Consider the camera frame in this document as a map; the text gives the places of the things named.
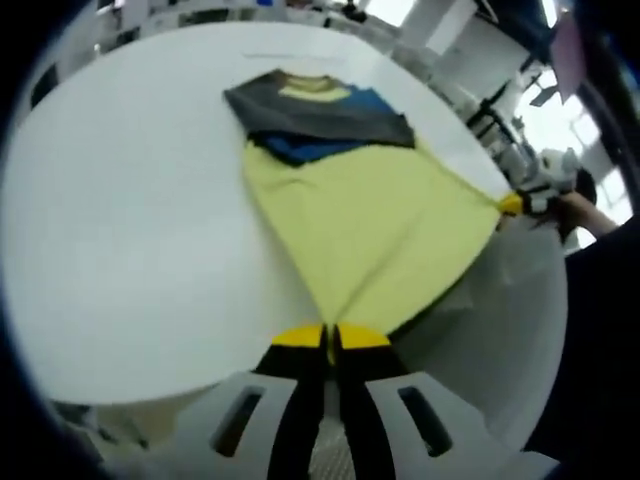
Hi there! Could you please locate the black cabinet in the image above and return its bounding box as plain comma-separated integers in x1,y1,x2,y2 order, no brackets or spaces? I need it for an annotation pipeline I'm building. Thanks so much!
29,67,59,109

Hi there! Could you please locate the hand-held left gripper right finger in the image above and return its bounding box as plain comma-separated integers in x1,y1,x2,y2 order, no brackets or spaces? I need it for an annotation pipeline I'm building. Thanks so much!
332,322,560,480

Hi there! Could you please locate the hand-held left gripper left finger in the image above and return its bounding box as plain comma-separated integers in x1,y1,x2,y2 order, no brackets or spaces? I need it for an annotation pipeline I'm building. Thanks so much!
107,322,330,480

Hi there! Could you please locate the hanging dark monitor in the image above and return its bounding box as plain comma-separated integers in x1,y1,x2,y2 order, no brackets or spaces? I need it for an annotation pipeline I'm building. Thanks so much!
549,9,586,106

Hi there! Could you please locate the yellow blue grey long-sleeve garment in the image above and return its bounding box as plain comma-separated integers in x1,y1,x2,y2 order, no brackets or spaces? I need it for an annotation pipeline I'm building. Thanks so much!
222,69,506,336

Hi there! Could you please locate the black metal stand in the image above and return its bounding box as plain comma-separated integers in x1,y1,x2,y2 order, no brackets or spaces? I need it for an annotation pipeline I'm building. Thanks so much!
467,82,519,146

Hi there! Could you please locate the person's dark clothing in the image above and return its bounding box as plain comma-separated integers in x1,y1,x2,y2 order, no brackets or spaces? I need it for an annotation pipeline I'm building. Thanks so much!
524,214,640,451

